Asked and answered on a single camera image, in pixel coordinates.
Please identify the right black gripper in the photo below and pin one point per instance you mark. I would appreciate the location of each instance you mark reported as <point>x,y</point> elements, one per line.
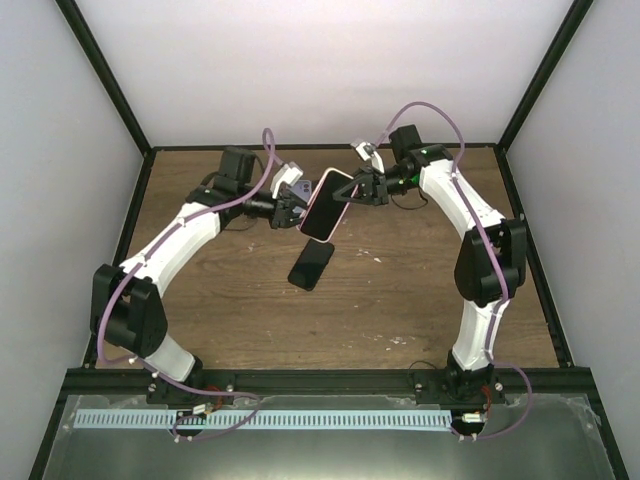
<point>371,189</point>

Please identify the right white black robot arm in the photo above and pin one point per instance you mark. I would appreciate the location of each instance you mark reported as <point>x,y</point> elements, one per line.
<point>491,263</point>

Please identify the clear plastic sheet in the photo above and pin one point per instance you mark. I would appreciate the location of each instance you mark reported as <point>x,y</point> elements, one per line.
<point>553,437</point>

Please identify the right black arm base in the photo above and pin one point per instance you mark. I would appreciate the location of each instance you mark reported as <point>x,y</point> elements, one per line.
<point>452,381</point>

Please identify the lilac phone case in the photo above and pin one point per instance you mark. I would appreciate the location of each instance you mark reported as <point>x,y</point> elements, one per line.
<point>303,189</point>

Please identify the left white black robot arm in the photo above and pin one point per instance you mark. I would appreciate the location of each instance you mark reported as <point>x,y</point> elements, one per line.
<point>126,307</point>

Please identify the light blue slotted strip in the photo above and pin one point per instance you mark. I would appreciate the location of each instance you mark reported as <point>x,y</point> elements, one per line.
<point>419,420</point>

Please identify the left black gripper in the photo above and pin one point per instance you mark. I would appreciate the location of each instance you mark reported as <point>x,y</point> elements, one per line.
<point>284,213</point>

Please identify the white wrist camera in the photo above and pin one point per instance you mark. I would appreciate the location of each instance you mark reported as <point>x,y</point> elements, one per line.
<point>288,175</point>
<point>368,153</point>

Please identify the black phone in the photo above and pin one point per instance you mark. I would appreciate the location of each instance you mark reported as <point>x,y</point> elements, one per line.
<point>310,265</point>

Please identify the black front frame rail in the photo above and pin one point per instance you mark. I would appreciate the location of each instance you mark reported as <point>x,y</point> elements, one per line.
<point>317,382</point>

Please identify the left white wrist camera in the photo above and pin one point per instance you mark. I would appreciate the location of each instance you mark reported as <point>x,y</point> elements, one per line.
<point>288,175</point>

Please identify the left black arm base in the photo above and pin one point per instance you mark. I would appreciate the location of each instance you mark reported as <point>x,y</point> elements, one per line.
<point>207,379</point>

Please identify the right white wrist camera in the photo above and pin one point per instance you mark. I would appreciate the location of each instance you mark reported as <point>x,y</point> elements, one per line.
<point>368,153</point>

